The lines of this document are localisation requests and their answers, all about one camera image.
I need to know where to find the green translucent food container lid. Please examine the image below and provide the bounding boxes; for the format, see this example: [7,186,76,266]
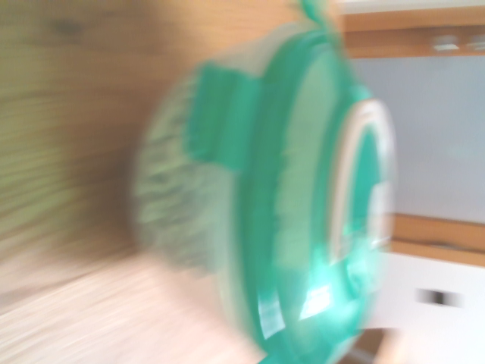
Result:
[184,0,398,364]

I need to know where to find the clear plastic food container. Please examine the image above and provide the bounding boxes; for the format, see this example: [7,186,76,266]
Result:
[130,20,289,352]

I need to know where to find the wooden counter ledge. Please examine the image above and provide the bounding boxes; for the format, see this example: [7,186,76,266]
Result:
[390,212,485,267]

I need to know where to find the white cabinet drawer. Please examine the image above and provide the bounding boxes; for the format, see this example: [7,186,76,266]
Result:
[361,250,485,364]

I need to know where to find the wooden wall shelf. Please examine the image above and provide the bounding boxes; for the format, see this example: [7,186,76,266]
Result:
[339,10,485,60]

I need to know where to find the dark drawer handle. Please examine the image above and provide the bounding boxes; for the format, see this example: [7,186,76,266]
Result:
[415,288,463,307]

